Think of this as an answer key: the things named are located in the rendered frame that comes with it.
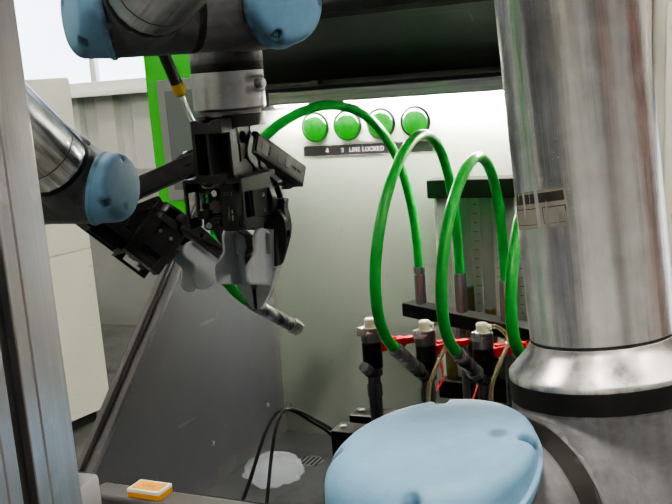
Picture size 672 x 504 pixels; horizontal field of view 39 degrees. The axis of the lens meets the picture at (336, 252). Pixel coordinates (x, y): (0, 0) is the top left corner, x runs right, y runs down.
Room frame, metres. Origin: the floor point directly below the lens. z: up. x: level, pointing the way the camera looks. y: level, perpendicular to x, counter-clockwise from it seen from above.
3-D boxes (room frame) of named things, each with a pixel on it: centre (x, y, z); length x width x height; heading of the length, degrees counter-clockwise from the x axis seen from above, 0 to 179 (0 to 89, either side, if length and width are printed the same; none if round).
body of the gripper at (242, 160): (0.99, 0.10, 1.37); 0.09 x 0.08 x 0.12; 154
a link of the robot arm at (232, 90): (0.99, 0.09, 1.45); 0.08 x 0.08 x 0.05
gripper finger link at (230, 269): (1.00, 0.11, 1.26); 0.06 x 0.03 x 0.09; 154
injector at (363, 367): (1.26, -0.03, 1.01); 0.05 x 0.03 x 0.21; 154
